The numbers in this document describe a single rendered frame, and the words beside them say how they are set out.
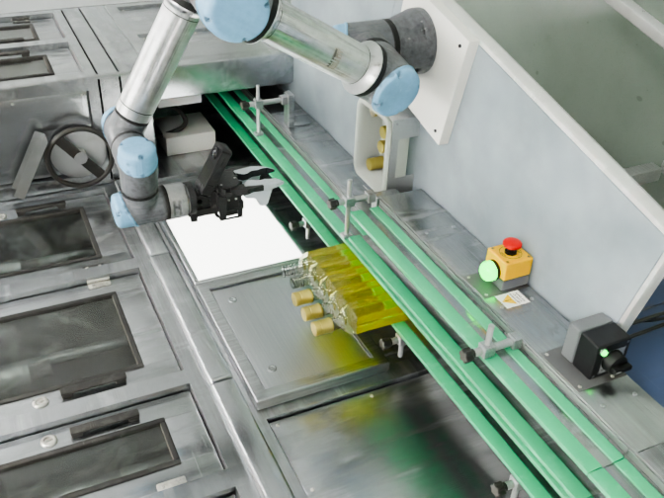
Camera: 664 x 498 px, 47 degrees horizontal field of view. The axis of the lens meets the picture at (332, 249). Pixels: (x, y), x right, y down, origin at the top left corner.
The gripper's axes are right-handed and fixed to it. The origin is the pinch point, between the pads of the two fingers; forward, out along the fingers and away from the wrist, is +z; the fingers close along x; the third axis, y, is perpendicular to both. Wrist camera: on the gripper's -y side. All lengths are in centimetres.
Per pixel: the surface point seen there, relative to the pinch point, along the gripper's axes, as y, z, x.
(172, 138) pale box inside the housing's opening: 38, 2, -102
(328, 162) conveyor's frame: 24, 34, -42
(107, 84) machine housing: 11, -19, -90
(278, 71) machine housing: 14, 37, -90
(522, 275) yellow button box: 11, 40, 40
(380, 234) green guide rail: 16.3, 23.7, 9.0
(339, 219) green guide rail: 25.8, 24.4, -14.2
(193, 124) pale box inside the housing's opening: 38, 12, -110
